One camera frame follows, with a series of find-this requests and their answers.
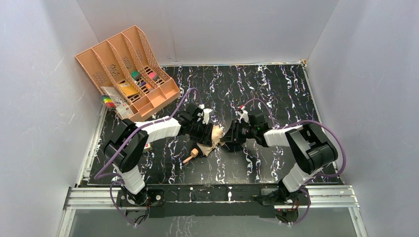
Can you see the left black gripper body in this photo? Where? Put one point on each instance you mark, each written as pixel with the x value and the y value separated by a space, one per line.
pixel 205 136

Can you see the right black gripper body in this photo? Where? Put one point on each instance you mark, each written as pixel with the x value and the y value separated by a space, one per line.
pixel 231 135

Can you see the beige folding umbrella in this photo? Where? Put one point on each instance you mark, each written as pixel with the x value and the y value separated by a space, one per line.
pixel 203 149

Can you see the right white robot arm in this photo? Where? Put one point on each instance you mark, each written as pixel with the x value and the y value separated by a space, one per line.
pixel 311 148

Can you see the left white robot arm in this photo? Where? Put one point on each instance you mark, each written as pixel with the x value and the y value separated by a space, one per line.
pixel 125 146

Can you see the small white green box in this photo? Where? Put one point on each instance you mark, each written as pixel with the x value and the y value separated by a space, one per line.
pixel 147 148

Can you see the pink eraser block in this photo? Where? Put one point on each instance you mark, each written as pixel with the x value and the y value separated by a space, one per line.
pixel 154 76

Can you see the yellow notepad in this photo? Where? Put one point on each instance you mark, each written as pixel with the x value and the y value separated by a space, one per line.
pixel 127 89

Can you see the green eraser block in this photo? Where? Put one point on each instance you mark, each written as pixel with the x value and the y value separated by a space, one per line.
pixel 135 75

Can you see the white paper card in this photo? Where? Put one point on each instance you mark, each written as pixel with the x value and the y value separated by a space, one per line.
pixel 111 92

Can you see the colourful marker set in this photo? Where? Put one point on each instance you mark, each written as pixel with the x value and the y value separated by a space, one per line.
pixel 108 102

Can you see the orange plastic file organizer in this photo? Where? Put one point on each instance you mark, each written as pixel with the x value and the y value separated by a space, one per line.
pixel 111 62

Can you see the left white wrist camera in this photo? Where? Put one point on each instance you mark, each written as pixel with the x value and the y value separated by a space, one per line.
pixel 205 114

